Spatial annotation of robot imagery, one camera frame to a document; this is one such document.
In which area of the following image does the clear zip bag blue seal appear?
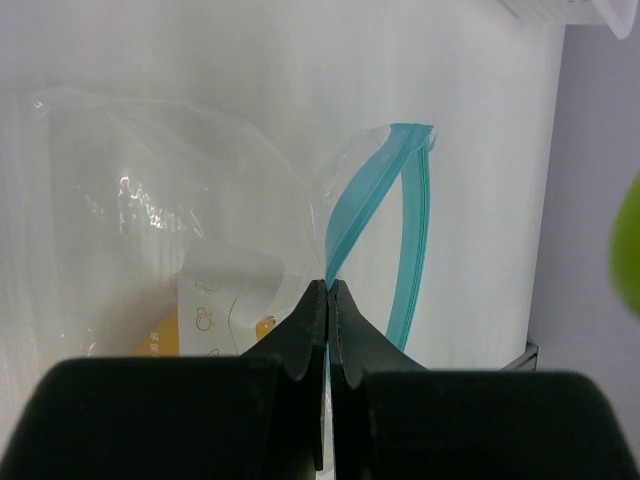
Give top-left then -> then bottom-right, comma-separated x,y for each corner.
28,86 -> 434,358

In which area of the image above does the light green fake lime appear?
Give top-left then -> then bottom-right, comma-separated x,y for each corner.
609,175 -> 639,317

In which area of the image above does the white perforated plastic basket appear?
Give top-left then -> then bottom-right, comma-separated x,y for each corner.
499,0 -> 640,41

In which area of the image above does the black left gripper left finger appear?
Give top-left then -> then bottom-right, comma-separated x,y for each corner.
1,281 -> 327,479

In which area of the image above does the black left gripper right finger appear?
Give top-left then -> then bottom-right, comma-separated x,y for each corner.
327,281 -> 639,479

